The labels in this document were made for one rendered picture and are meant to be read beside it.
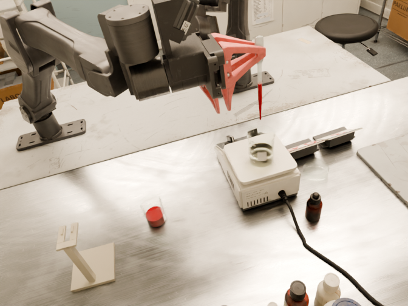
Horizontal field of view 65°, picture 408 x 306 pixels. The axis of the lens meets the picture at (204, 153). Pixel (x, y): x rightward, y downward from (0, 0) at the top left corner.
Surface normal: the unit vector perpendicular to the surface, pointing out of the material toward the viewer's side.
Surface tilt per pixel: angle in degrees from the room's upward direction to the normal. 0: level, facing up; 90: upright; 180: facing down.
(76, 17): 90
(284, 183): 90
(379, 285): 0
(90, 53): 12
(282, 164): 0
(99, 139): 0
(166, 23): 89
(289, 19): 90
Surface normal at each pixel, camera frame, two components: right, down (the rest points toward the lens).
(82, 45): 0.03, -0.65
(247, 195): 0.26, 0.63
